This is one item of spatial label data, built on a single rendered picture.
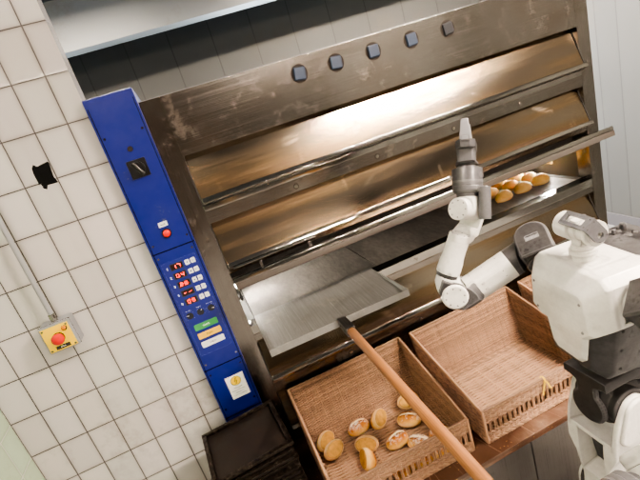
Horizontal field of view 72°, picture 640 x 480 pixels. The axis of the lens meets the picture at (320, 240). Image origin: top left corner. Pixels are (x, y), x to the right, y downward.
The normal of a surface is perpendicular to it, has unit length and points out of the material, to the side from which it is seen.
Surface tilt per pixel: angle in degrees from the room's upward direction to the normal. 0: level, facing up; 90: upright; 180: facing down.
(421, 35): 90
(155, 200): 90
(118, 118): 90
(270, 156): 70
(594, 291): 62
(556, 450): 90
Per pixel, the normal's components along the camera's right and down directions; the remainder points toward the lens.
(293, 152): 0.20, -0.11
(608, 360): -0.51, 0.54
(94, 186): 0.32, 0.22
